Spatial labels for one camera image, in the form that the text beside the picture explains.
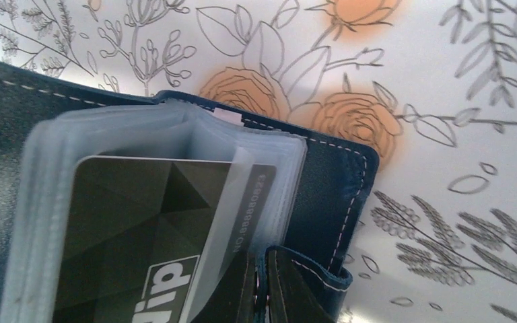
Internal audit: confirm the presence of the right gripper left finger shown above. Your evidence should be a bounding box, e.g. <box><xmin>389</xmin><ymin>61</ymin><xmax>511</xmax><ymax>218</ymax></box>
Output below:
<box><xmin>196</xmin><ymin>252</ymin><xmax>256</xmax><ymax>323</ymax></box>

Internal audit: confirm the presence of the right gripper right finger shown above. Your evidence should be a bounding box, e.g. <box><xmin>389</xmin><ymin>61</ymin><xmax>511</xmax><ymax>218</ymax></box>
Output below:
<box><xmin>267</xmin><ymin>250</ymin><xmax>334</xmax><ymax>323</ymax></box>

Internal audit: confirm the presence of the black VIP card front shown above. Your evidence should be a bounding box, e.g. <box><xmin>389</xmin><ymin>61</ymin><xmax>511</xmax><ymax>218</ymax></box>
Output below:
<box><xmin>53</xmin><ymin>156</ymin><xmax>277</xmax><ymax>322</ymax></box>

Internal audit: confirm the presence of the blue card holder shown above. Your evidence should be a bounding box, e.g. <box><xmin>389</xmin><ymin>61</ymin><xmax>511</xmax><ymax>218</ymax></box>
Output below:
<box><xmin>0</xmin><ymin>62</ymin><xmax>379</xmax><ymax>318</ymax></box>

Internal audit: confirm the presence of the floral table mat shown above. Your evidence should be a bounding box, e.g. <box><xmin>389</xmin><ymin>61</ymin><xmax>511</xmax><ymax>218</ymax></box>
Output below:
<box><xmin>0</xmin><ymin>1</ymin><xmax>517</xmax><ymax>322</ymax></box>

